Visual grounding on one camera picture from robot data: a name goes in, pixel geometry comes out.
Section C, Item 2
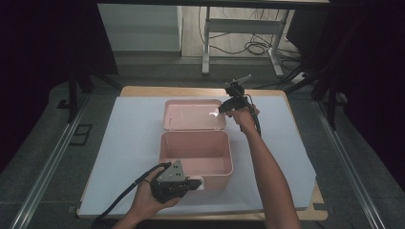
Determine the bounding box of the black stand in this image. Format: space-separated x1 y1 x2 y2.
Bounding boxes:
276 18 349 132
56 61 124 125

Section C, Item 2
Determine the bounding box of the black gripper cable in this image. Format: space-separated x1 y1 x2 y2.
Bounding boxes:
95 161 172 224
239 94 263 137

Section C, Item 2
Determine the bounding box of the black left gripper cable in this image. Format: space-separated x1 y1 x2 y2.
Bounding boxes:
95 161 172 224

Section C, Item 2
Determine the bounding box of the white cabinet panel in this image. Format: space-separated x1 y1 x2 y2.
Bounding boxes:
97 3 183 52

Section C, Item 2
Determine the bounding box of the pink storage box with handle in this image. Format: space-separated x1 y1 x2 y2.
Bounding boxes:
158 98 235 192

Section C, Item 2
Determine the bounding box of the white table mat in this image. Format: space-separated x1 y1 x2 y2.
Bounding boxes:
77 95 318 218

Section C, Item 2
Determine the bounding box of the metal floor rail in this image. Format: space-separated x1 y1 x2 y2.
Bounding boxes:
9 94 93 229
312 99 387 229

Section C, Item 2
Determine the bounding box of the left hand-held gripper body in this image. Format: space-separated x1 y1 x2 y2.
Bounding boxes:
149 159 191 205

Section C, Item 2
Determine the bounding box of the white power strip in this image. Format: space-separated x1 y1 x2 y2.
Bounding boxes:
290 72 309 85

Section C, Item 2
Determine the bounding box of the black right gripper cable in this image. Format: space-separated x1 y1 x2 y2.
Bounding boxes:
239 94 263 137

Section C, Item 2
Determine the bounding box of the dark curtain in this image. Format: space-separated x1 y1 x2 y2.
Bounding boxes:
286 0 405 192
0 0 119 175

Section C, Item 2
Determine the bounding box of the wooden table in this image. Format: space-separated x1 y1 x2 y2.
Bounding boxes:
75 85 330 222

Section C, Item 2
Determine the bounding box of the person's left hand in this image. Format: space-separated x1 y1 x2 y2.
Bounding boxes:
128 166 183 219

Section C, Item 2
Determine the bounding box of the white metal desk frame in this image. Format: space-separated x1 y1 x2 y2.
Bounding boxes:
201 6 296 78

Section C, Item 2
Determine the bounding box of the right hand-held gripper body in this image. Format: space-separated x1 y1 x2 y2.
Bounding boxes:
224 73 253 113

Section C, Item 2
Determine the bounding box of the person's right hand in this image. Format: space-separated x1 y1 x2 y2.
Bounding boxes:
226 105 261 135

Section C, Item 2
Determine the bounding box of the black floor cable bundle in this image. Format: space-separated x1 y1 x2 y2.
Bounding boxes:
198 6 304 65

